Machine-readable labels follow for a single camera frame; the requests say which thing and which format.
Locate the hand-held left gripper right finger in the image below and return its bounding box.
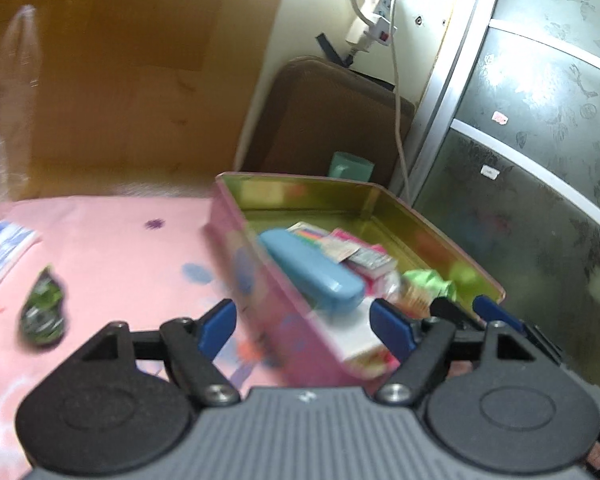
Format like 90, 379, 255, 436
370, 298, 537, 406

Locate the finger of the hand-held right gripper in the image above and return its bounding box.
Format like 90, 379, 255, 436
430, 297, 483, 332
472, 295, 564, 367

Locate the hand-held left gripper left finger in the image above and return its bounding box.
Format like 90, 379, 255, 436
75, 298, 240, 407

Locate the green cloth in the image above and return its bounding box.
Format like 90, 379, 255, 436
402, 269, 457, 306

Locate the pink tin box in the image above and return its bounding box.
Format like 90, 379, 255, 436
205, 172, 506, 388

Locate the blue plastic case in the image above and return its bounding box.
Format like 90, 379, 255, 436
257, 229, 366, 311

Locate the pink printed packet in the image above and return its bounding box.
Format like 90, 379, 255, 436
330, 228, 397, 278

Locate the pink printed bedsheet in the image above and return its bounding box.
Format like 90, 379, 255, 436
0, 195, 331, 480

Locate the colourful striped packet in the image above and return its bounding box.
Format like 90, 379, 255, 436
287, 222, 332, 249

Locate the small green cup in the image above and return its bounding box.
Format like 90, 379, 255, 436
329, 151, 375, 183

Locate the green black foil packet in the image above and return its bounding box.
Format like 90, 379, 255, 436
19, 266, 66, 346

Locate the frosted glass sliding door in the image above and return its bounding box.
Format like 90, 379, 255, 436
410, 0, 600, 392

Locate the brown chair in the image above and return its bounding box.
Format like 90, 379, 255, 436
235, 56, 416, 202

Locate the blue and white tissue pack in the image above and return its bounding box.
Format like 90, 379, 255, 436
0, 220, 41, 294

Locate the black tape strip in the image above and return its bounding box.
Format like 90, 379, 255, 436
316, 34, 354, 67

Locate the clear plastic bag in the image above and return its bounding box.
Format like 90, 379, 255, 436
0, 5, 43, 211

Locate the white power strip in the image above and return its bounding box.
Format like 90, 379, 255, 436
345, 0, 410, 54

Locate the white power cable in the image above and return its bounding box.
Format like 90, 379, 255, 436
387, 0, 414, 202

